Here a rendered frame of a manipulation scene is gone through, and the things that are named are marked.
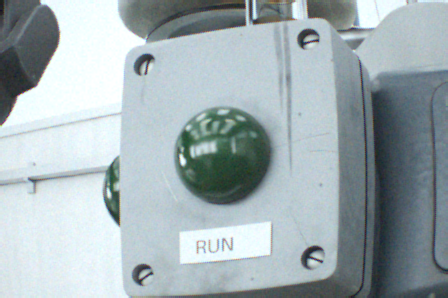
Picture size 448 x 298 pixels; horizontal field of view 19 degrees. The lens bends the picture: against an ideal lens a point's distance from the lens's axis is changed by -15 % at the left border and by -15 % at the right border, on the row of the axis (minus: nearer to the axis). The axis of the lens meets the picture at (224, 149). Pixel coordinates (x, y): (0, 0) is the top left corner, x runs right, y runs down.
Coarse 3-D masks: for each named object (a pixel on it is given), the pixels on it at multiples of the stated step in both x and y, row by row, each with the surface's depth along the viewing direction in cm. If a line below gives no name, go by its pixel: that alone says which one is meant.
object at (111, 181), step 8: (112, 160) 50; (112, 168) 50; (104, 176) 50; (112, 176) 49; (104, 184) 50; (112, 184) 49; (104, 192) 50; (112, 192) 49; (104, 200) 50; (112, 200) 49; (112, 208) 49; (112, 216) 50
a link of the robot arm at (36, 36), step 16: (32, 16) 89; (48, 16) 91; (16, 32) 88; (32, 32) 88; (48, 32) 91; (0, 48) 87; (16, 48) 86; (32, 48) 88; (48, 48) 90; (0, 64) 87; (16, 64) 86; (32, 64) 88; (48, 64) 90; (0, 80) 87; (16, 80) 87; (32, 80) 87; (0, 96) 87; (16, 96) 88; (0, 112) 87
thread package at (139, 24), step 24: (120, 0) 93; (144, 0) 92; (168, 0) 92; (192, 0) 93; (216, 0) 93; (240, 0) 93; (312, 0) 92; (336, 0) 92; (144, 24) 96; (336, 24) 96
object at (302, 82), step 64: (128, 64) 50; (192, 64) 49; (256, 64) 48; (320, 64) 47; (128, 128) 49; (320, 128) 46; (128, 192) 48; (256, 192) 46; (320, 192) 45; (128, 256) 47; (256, 256) 46; (320, 256) 45
